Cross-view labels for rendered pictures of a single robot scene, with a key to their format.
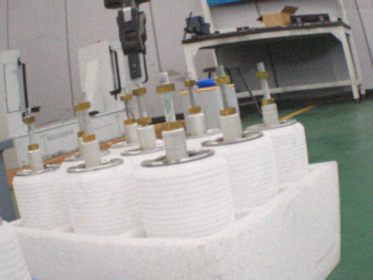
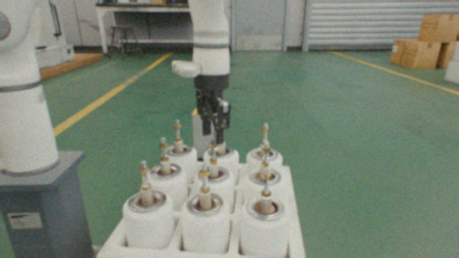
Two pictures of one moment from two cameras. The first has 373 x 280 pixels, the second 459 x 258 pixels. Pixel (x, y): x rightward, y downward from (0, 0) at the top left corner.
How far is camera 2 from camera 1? 0.47 m
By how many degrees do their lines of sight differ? 31
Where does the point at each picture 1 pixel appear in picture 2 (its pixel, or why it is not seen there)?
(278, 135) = (274, 165)
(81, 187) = (208, 227)
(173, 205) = (273, 241)
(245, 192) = not seen: hidden behind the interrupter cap
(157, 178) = (268, 228)
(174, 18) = not seen: outside the picture
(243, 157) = (278, 193)
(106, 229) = (218, 246)
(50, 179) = (167, 211)
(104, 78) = (47, 23)
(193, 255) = not seen: outside the picture
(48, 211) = (162, 233)
